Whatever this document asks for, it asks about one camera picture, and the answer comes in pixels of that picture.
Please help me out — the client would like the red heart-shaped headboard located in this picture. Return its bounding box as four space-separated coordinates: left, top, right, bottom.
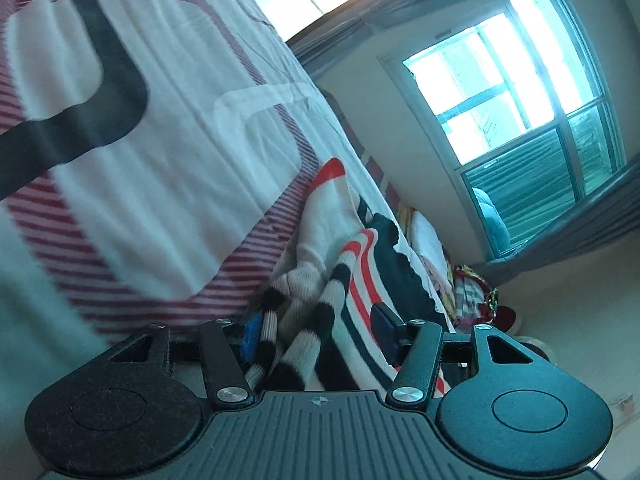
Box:
492 304 558 363

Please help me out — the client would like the printed bed sheet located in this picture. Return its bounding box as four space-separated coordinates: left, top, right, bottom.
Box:
0 0 453 411

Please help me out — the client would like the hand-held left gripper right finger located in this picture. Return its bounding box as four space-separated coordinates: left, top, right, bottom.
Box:
370 303 535 405

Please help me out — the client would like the grey curtain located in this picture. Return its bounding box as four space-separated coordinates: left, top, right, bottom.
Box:
472 159 640 281
289 0 506 78

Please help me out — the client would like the sliding glass window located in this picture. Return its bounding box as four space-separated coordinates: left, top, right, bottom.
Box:
379 0 629 262

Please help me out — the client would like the teal blanket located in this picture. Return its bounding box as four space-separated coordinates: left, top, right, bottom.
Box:
472 187 514 257

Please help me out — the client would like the teal curtain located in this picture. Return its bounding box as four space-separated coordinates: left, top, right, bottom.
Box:
462 102 626 256

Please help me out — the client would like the striped knit sweater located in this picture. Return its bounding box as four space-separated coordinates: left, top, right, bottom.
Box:
244 157 453 395

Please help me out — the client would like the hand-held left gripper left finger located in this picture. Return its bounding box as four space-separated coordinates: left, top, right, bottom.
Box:
106 311 267 407

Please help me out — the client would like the folded white cloth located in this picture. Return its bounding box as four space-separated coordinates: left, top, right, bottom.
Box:
409 209 453 293

